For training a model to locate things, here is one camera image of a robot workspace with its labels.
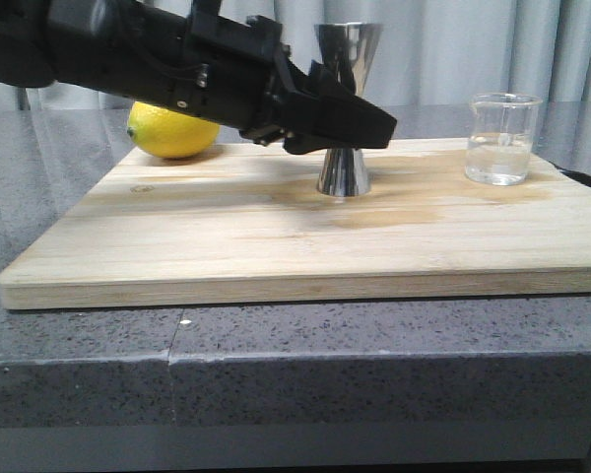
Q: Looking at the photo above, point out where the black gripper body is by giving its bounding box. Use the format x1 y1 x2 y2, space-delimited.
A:
165 1 308 146

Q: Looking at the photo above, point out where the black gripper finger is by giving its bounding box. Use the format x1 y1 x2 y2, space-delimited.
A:
283 97 397 154
305 61 355 99

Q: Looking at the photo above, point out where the steel double jigger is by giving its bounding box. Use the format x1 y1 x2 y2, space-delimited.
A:
315 22 383 197

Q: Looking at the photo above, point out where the clear glass beaker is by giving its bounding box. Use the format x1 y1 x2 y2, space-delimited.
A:
465 92 543 186

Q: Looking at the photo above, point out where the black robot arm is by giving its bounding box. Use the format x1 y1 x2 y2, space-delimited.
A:
0 1 396 155

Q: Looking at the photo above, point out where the yellow lemon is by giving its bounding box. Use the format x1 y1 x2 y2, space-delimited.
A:
127 101 221 159

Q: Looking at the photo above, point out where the grey curtain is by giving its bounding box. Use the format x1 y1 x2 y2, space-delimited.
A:
9 0 591 111

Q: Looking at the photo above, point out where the wooden cutting board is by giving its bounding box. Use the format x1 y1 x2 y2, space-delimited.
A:
0 138 591 309

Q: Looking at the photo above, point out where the black cutting board handle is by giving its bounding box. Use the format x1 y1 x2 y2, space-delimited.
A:
558 168 591 188

